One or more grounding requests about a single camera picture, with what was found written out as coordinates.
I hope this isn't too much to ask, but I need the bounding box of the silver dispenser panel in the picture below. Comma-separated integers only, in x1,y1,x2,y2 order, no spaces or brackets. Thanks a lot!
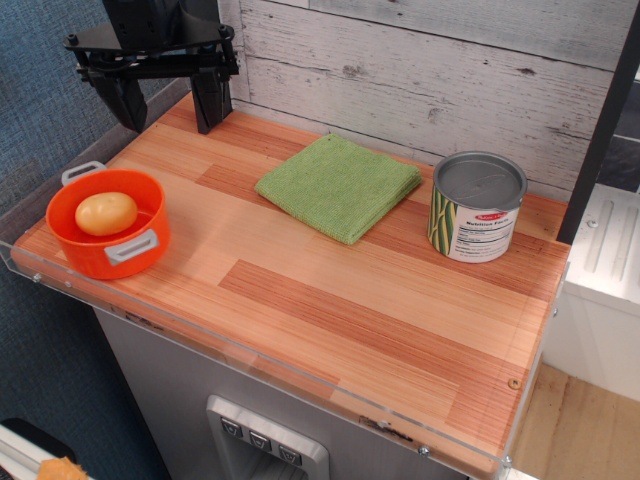
206,395,330,479

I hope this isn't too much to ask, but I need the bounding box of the orange toy pot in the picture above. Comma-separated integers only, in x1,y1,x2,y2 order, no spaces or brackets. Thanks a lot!
46,161,171,280

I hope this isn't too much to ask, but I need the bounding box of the yellow toy potato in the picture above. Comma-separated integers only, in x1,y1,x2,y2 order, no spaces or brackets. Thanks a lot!
75,192,138,236

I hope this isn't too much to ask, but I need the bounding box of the grey toy fridge cabinet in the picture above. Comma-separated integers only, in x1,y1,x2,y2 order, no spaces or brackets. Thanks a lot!
97,311,463,479

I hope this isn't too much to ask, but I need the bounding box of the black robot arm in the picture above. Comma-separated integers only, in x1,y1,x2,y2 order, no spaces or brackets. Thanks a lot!
64,1,239,134

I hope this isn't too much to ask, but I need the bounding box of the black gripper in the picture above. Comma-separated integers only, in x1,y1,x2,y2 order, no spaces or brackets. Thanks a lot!
64,22,239,134

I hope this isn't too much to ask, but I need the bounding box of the orange object bottom left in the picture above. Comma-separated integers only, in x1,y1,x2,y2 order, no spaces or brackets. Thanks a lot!
36,457,89,480

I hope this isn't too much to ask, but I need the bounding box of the white toy sink unit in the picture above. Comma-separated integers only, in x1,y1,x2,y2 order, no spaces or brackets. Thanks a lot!
542,185,639,401

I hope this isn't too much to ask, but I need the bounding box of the clear acrylic table guard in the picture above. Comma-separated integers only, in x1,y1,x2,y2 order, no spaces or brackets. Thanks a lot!
2,246,544,479

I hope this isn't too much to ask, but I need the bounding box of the dark right vertical post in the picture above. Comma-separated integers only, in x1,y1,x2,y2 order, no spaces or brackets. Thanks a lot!
556,2,639,245

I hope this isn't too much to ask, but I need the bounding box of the green cloth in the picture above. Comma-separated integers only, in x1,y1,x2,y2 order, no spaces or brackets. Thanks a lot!
255,134,421,245

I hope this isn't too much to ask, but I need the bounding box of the toy corn can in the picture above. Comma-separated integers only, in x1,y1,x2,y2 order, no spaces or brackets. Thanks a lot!
427,151,528,264

